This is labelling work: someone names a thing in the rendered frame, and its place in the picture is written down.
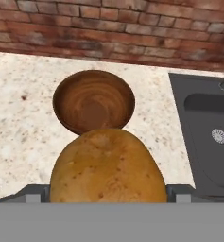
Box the brown wooden bowl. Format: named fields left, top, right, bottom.
left=52, top=69, right=136, bottom=136

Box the dark grey sink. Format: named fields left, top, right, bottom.
left=167, top=72, right=224, bottom=199

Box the brown potato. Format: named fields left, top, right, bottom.
left=49, top=128, right=168, bottom=203

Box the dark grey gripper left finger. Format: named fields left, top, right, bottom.
left=0, top=184, right=52, bottom=203

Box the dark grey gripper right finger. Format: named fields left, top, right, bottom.
left=165, top=184, right=224, bottom=203

